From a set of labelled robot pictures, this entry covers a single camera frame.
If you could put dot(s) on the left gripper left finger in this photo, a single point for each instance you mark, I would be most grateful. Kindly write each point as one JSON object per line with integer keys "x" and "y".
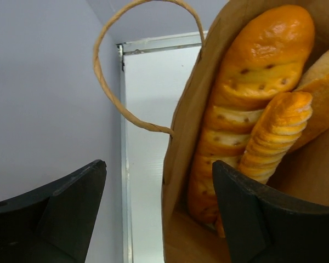
{"x": 55, "y": 222}

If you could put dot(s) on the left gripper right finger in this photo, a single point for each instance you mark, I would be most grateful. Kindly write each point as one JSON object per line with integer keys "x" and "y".
{"x": 262, "y": 224}

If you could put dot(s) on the brown paper bag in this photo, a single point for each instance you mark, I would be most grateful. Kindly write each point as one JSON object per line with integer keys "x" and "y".
{"x": 302, "y": 174}

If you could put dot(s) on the long seeded fake baguette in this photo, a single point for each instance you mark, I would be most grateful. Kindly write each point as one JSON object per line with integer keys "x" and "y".
{"x": 267, "y": 57}

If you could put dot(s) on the ridged orange fake bread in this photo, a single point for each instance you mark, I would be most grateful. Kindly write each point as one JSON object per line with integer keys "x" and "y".
{"x": 277, "y": 130}

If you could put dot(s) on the pale crusty fake bread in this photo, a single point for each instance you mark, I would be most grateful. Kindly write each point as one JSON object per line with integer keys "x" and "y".
{"x": 316, "y": 82}

